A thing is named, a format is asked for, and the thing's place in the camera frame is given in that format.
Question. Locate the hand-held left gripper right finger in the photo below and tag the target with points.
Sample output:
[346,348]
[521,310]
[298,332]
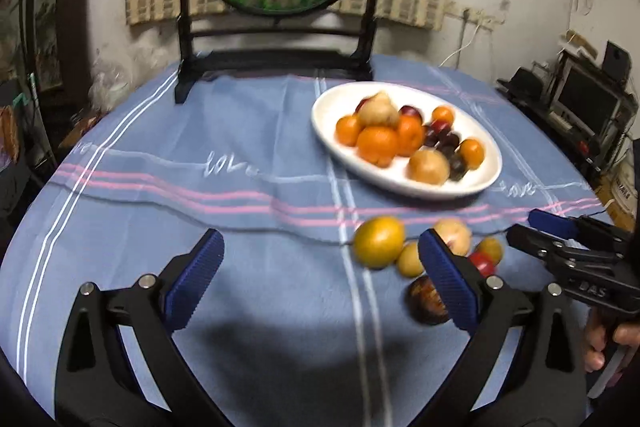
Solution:
[447,277]

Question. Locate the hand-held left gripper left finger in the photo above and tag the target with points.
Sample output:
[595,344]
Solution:
[195,277]

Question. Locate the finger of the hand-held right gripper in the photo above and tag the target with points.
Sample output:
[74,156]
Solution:
[530,239]
[550,222]

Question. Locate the small red plum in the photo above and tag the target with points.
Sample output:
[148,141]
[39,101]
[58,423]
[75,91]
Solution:
[482,264]

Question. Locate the small yellow plum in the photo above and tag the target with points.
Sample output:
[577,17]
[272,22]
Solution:
[411,261]
[491,248]

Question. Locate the pale peach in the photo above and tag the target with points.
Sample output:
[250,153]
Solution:
[452,232]

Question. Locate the white oval plate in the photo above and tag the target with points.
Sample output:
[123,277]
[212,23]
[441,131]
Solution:
[481,181]

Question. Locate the large yellow-green plum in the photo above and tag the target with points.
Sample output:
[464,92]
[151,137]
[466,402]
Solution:
[379,241]

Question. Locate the large orange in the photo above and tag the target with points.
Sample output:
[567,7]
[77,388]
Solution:
[377,146]

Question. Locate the person's right hand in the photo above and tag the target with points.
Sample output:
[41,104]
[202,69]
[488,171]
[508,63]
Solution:
[595,349]

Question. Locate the dark brown mangosteen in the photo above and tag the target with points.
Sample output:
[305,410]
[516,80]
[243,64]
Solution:
[425,302]

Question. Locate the cardboard box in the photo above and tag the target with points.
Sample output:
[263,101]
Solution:
[607,197]

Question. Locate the blue striped tablecloth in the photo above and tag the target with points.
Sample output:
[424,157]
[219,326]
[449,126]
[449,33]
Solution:
[200,207]

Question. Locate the black media cabinet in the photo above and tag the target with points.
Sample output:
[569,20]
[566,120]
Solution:
[565,142]

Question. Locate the white bucket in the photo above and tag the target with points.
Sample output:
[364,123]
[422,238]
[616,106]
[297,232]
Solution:
[626,184]

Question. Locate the small orange kumquat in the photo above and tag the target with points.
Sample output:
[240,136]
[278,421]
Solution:
[471,152]
[442,114]

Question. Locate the computer monitor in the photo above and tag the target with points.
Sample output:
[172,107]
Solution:
[587,97]

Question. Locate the medium orange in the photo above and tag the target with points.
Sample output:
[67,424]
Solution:
[411,136]

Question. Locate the black speaker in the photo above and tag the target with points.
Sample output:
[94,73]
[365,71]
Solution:
[616,59]

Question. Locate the clear plastic bags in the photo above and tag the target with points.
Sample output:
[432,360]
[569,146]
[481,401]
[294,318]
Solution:
[120,82]

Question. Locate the dark wooden cabinet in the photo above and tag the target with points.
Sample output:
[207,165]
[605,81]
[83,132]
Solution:
[75,7]

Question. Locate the white wall outlet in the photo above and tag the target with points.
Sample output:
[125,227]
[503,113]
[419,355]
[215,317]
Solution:
[477,18]

